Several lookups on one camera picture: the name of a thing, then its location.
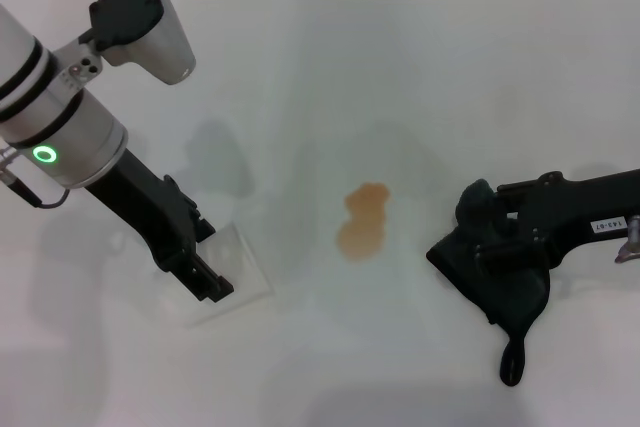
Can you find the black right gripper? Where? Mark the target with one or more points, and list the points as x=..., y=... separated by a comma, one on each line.
x=580, y=219

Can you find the brown water stain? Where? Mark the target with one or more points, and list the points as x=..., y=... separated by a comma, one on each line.
x=362, y=227

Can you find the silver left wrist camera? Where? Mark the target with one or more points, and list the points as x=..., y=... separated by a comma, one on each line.
x=150, y=32

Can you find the dark blue rag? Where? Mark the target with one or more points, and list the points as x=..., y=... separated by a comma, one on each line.
x=505, y=297

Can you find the white paper cup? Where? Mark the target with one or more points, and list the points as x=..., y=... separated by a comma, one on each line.
x=245, y=272

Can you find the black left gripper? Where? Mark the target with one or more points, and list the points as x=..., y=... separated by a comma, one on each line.
x=145, y=212

